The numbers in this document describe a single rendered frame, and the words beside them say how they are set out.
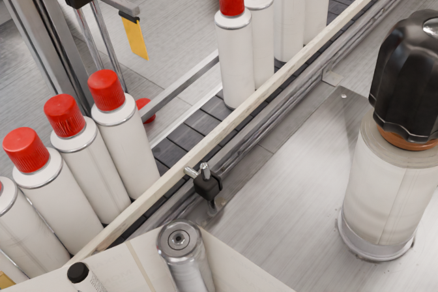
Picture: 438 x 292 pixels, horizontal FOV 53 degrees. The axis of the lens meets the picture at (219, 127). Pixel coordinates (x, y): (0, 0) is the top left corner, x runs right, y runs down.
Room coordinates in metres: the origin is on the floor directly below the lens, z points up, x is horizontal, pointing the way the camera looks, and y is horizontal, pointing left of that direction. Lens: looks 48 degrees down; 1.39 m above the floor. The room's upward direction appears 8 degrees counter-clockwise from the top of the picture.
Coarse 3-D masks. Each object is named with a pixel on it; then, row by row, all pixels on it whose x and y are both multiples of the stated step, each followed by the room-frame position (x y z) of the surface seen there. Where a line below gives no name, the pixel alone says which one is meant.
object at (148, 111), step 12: (204, 60) 0.52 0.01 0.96; (216, 60) 0.53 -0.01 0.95; (192, 72) 0.50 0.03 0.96; (204, 72) 0.51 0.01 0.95; (180, 84) 0.47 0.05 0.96; (156, 96) 0.46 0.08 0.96; (168, 96) 0.46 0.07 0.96; (144, 108) 0.44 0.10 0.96; (156, 108) 0.44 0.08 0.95; (144, 120) 0.42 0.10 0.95
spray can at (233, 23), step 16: (224, 0) 0.50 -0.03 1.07; (240, 0) 0.50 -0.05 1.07; (224, 16) 0.50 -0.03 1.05; (240, 16) 0.49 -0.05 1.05; (224, 32) 0.49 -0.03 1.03; (240, 32) 0.48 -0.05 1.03; (224, 48) 0.49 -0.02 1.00; (240, 48) 0.48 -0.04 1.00; (224, 64) 0.49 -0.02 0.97; (240, 64) 0.48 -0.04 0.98; (224, 80) 0.50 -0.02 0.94; (240, 80) 0.48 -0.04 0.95; (224, 96) 0.50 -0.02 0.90; (240, 96) 0.48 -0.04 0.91
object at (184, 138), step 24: (336, 0) 0.75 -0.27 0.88; (216, 96) 0.52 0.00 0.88; (192, 120) 0.48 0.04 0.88; (216, 120) 0.47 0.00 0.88; (168, 144) 0.44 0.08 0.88; (192, 144) 0.43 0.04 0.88; (168, 168) 0.39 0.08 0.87; (192, 168) 0.38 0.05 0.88; (168, 192) 0.35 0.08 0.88; (144, 216) 0.32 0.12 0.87; (120, 240) 0.28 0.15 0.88
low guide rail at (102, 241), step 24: (360, 0) 0.69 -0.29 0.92; (336, 24) 0.63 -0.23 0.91; (312, 48) 0.57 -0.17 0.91; (288, 72) 0.53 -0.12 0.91; (264, 96) 0.48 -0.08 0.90; (240, 120) 0.44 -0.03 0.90; (216, 144) 0.41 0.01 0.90; (144, 192) 0.33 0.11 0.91; (120, 216) 0.30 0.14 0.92; (96, 240) 0.27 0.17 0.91
